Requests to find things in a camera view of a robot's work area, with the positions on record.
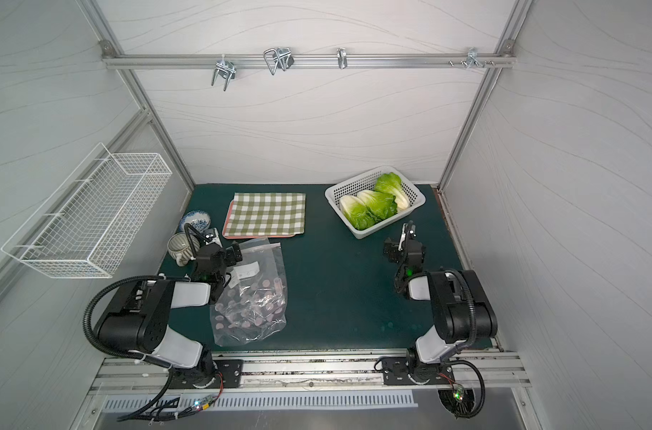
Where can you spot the white wire wall basket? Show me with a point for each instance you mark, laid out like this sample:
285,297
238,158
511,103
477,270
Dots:
84,229

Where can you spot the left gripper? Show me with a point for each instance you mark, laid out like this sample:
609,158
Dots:
205,256

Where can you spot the white vented strip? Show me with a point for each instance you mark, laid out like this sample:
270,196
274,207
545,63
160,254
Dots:
255,401

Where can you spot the grey striped mug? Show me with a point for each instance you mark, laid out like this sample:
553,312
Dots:
181,248

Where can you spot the clear blue-zip zipper bag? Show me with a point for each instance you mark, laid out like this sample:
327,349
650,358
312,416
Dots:
261,276

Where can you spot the aluminium top rail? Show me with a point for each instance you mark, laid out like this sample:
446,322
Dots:
302,61

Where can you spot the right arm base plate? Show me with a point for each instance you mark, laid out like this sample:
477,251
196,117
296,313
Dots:
403,371

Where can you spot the metal hook clamp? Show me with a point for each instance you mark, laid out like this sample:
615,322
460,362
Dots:
278,59
224,71

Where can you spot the green checkered cloth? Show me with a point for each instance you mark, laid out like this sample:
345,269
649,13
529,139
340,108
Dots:
272,198

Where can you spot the blue floral bowl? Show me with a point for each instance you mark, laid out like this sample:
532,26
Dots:
200,220

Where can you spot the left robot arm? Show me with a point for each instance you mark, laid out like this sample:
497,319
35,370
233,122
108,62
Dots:
130,318

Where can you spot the metal bracket right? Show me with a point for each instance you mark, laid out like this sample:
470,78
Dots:
472,60

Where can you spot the chinese cabbage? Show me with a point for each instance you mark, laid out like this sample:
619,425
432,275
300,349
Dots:
356,212
391,183
381,205

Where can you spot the metal hook clamp left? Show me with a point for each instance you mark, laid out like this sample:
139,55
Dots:
224,71

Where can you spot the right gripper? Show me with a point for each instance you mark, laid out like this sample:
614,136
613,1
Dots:
407,253

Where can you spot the pink-dotted zipper bag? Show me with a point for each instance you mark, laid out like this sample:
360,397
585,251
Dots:
237,323

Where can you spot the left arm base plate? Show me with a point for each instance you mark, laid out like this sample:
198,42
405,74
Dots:
228,372

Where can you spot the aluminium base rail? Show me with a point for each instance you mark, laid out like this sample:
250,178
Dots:
319,370

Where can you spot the metal hook small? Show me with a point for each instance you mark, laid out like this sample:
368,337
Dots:
341,55

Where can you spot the white plastic basket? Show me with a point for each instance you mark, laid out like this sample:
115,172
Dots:
366,181

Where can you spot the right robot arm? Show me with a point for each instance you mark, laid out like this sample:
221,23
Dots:
461,311

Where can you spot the metal hook clamp middle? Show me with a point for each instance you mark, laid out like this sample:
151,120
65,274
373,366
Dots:
278,59

